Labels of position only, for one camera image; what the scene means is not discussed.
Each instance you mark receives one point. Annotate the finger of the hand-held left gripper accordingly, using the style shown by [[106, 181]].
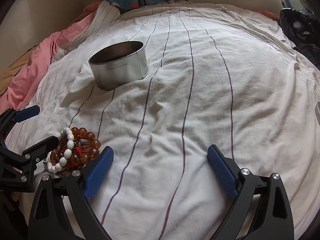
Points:
[[37, 146], [27, 112]]

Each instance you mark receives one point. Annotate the white striped bedsheet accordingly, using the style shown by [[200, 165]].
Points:
[[200, 92]]

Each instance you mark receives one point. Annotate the round printed tin lid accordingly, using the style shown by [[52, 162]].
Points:
[[318, 113]]

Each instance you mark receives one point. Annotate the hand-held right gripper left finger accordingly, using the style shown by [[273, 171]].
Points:
[[98, 172]]

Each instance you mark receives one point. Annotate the pink cloth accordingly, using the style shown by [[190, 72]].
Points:
[[37, 62]]

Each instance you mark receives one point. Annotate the round silver metal tin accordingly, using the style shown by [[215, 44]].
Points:
[[120, 72]]

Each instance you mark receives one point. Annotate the black plastic bag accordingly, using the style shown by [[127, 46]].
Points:
[[295, 27]]

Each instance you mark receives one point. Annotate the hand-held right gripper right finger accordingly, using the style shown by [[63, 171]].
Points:
[[222, 170]]

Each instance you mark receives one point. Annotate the tan cloth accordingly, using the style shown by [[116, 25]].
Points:
[[10, 75]]

